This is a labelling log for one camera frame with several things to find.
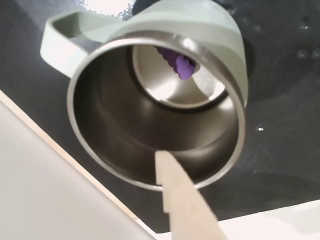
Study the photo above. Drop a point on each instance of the purple pen grip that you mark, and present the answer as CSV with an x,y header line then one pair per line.
x,y
183,68

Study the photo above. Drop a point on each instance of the dark table mat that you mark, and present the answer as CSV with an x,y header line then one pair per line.
x,y
275,150

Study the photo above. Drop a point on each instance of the pale green steel mug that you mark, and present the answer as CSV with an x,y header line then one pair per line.
x,y
140,130

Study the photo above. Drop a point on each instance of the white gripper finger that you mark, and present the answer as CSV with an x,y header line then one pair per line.
x,y
185,200

